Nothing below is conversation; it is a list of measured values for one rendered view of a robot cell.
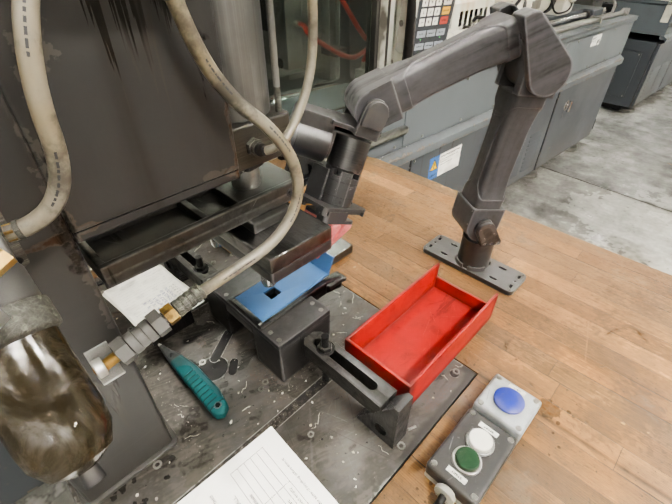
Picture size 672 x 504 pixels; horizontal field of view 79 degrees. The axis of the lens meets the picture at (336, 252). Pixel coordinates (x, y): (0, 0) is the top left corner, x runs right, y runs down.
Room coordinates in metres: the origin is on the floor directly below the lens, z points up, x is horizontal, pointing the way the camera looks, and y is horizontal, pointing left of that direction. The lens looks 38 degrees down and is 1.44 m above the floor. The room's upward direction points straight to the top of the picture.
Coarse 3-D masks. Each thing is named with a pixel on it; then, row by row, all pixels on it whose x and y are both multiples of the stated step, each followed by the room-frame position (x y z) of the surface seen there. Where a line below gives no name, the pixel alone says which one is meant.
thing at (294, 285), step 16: (320, 256) 0.52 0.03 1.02; (304, 272) 0.51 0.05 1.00; (320, 272) 0.50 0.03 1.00; (256, 288) 0.47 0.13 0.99; (272, 288) 0.48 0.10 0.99; (288, 288) 0.47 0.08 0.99; (304, 288) 0.47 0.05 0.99; (256, 304) 0.44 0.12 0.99; (272, 304) 0.44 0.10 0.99; (288, 304) 0.44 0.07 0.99
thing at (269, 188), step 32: (224, 192) 0.44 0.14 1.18; (256, 192) 0.44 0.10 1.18; (288, 192) 0.46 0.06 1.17; (128, 224) 0.39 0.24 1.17; (160, 224) 0.39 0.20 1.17; (192, 224) 0.37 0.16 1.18; (224, 224) 0.39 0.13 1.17; (256, 224) 0.41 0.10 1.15; (320, 224) 0.43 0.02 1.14; (96, 256) 0.32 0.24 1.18; (128, 256) 0.32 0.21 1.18; (160, 256) 0.34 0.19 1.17; (288, 256) 0.38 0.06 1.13
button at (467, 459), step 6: (462, 450) 0.24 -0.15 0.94; (468, 450) 0.24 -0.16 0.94; (474, 450) 0.24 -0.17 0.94; (456, 456) 0.23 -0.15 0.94; (462, 456) 0.23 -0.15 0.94; (468, 456) 0.23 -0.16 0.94; (474, 456) 0.23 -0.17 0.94; (456, 462) 0.23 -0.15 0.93; (462, 462) 0.23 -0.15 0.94; (468, 462) 0.23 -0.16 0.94; (474, 462) 0.23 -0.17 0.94; (462, 468) 0.22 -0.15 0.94; (468, 468) 0.22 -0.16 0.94; (474, 468) 0.22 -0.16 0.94
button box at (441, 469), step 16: (464, 416) 0.29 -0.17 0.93; (480, 416) 0.29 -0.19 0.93; (464, 432) 0.27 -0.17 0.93; (496, 432) 0.27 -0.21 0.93; (448, 448) 0.25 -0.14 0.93; (496, 448) 0.25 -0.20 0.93; (512, 448) 0.25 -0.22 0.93; (432, 464) 0.23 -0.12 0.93; (448, 464) 0.23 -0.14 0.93; (480, 464) 0.23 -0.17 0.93; (496, 464) 0.23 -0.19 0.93; (432, 480) 0.22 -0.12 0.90; (448, 480) 0.21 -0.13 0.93; (464, 480) 0.21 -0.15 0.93; (480, 480) 0.21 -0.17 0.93; (448, 496) 0.20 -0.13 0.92; (464, 496) 0.19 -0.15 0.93; (480, 496) 0.19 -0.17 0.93
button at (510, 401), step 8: (496, 392) 0.32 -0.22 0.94; (504, 392) 0.32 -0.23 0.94; (512, 392) 0.32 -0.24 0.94; (496, 400) 0.31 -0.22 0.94; (504, 400) 0.31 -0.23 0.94; (512, 400) 0.31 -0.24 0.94; (520, 400) 0.31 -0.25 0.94; (504, 408) 0.30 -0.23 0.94; (512, 408) 0.30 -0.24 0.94; (520, 408) 0.30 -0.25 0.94
